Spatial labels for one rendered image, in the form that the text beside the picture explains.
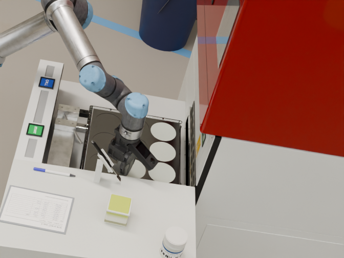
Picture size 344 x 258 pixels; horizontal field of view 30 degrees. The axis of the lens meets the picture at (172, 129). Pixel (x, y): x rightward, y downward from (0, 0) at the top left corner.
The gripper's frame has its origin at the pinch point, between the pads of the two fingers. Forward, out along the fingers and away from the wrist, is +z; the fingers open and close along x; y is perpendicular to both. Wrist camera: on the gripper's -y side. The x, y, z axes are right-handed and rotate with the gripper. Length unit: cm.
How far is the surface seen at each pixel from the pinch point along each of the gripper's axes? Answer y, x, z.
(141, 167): -1.3, -9.0, 2.1
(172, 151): -6.3, -23.8, 2.1
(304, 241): -65, -31, 16
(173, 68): 60, -177, 92
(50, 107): 38.2, -5.9, -3.9
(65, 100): 45, -26, 10
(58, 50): 125, -137, 92
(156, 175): -8.0, -9.3, 2.1
